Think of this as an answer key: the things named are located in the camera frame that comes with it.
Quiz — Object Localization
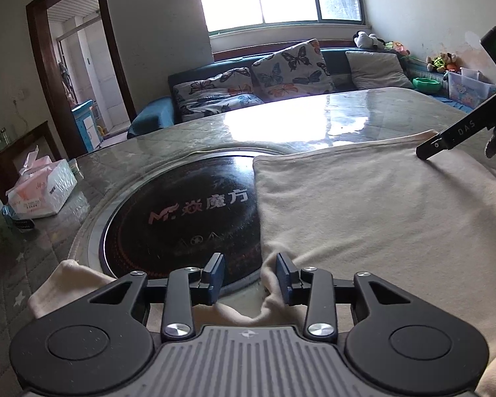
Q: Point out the clear plastic storage box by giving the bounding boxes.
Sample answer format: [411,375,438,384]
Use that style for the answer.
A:
[443,72,496,113]

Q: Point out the green and brown plush toys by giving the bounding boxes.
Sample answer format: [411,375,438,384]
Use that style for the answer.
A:
[426,52,460,74]

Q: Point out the built-in black induction cooktop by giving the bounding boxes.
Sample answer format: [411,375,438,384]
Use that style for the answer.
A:
[85,149,264,296]

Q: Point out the green bowl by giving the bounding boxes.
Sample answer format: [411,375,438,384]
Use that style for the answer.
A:
[412,77,442,95]

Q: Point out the orange green plush toy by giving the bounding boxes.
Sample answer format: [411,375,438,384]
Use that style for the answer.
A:
[385,40,410,57]

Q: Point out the plain grey cushion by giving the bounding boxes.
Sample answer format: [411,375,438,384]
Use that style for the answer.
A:
[346,51,413,90]

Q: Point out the white plush toy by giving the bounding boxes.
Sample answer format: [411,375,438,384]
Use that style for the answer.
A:
[353,30,385,50]

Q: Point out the blue corner sofa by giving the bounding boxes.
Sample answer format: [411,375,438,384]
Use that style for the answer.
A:
[127,39,474,138]

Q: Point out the lying butterfly pillow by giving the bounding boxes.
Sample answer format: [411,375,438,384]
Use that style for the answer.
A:
[173,67,263,122]

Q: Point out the pink tissue pack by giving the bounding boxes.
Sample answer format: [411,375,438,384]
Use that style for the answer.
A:
[7,146,77,220]

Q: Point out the blue children's cabinet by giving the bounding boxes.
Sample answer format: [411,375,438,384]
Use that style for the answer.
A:
[71,100,102,153]

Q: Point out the upright butterfly pillow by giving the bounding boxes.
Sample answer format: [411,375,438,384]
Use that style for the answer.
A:
[252,39,336,101]

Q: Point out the dark wooden door frame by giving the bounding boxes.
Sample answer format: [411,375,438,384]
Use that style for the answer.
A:
[25,0,139,160]

